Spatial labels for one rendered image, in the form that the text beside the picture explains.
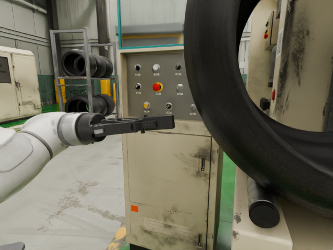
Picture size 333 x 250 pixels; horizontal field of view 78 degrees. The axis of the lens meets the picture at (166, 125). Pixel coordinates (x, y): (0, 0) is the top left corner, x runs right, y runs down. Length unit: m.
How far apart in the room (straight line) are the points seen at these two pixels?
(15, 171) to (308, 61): 0.77
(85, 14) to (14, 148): 11.05
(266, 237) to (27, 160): 0.49
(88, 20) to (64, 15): 1.26
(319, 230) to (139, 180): 0.91
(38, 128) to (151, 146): 0.66
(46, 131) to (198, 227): 0.94
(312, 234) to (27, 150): 0.62
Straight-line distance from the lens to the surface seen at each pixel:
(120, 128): 0.46
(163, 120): 0.45
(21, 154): 0.54
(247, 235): 0.40
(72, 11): 11.89
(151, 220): 1.36
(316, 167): 0.33
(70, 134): 0.56
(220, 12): 0.32
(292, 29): 0.71
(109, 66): 4.60
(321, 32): 0.72
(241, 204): 0.47
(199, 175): 1.10
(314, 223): 0.59
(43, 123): 0.60
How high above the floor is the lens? 1.11
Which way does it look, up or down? 12 degrees down
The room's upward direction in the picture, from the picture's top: straight up
